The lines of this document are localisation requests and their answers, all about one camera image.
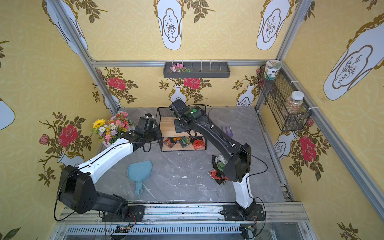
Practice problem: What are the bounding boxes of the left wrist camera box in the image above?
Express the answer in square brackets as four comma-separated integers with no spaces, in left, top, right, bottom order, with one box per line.
[135,114,155,136]

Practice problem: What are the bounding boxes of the grey wall-mounted tray shelf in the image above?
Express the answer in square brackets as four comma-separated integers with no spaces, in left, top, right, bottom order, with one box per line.
[163,60,231,79]

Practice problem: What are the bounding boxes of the black wire two-tier shelf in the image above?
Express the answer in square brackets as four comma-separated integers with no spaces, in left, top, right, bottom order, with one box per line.
[156,107,207,152]

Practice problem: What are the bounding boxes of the black wire wall basket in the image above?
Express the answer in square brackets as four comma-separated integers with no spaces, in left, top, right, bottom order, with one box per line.
[255,66,312,132]

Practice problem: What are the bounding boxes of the flower bouquet white fence planter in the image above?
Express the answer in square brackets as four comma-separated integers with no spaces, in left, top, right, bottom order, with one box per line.
[92,111,135,148]

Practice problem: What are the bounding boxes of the purple garden fork pink handle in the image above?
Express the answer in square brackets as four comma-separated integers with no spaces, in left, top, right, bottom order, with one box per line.
[221,126,233,138]

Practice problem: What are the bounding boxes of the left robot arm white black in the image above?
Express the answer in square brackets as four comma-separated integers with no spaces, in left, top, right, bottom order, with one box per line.
[56,128,162,222]

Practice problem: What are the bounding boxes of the white tea bag packet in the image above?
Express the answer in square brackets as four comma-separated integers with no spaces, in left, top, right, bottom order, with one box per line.
[214,155,227,164]

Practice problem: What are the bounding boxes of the shelf dark red bag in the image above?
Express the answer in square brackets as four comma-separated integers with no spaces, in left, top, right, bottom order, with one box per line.
[163,138,177,149]

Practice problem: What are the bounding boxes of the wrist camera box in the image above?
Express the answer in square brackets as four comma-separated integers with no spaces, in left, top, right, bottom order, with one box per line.
[135,114,155,136]
[169,99,187,118]

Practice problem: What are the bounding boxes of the clear jar white lid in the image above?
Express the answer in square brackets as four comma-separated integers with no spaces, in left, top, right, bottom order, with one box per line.
[283,91,305,117]

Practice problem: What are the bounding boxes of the small circuit board with wires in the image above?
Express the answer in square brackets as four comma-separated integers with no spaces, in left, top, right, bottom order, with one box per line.
[114,225,132,234]

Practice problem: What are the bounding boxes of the light blue leaf-shaped tray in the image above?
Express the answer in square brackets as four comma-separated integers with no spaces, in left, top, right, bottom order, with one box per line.
[127,161,153,195]

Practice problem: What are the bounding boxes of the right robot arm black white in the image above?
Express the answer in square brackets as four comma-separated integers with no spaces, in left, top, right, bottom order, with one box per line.
[170,100,266,221]

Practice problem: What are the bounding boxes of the pink artificial flowers in tray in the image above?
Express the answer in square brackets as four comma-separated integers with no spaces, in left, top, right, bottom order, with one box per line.
[170,63,192,73]

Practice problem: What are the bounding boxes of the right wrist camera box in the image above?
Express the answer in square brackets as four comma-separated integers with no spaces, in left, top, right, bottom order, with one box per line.
[169,99,187,118]

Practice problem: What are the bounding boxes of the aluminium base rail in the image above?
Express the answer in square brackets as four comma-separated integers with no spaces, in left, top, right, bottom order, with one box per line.
[50,202,317,240]

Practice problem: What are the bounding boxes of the white patterned lidded jar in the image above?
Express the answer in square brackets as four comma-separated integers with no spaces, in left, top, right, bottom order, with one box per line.
[264,60,282,80]

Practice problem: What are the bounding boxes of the green oolong tea bag packet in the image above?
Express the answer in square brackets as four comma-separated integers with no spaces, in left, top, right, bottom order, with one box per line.
[217,162,226,172]

